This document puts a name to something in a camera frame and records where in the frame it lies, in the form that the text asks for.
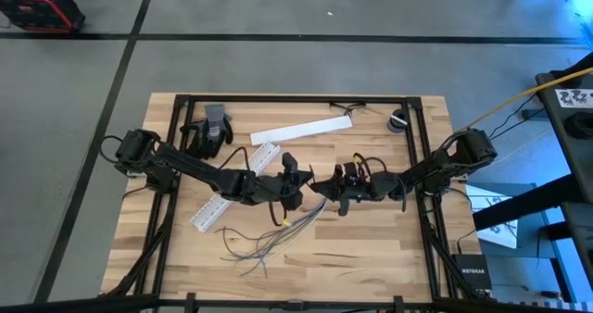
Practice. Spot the black Netgear network switch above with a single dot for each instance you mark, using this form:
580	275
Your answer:
472	271

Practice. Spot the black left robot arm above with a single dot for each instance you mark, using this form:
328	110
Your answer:
199	169

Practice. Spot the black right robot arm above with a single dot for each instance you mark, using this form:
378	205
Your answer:
435	169

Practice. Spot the white marker label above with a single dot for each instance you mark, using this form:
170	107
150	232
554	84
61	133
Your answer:
574	97

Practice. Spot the pile of black zip ties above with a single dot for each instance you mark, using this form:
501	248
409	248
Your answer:
347	107

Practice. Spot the white duct cover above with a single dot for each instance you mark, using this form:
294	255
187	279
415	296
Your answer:
301	130

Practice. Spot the black aluminium table frame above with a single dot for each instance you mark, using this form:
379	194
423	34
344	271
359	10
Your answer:
296	98

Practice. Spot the grey black work glove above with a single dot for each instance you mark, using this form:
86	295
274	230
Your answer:
217	123
199	141

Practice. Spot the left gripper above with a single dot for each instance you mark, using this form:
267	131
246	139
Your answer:
273	197

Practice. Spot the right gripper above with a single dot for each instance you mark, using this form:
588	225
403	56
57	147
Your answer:
363	192

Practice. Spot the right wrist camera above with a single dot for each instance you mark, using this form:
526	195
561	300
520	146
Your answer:
357	184

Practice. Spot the white paper sheet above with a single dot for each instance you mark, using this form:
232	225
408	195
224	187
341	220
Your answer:
495	229

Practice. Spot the small tape spool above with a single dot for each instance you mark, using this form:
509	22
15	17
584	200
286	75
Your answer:
397	121

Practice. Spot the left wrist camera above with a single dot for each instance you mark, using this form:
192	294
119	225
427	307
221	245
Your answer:
280	187

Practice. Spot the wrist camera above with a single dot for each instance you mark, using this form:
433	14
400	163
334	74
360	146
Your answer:
357	184
280	187

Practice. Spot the black side workstation frame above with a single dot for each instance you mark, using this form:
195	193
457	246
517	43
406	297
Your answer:
570	155

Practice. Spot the red black tool case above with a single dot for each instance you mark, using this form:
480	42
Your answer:
37	7

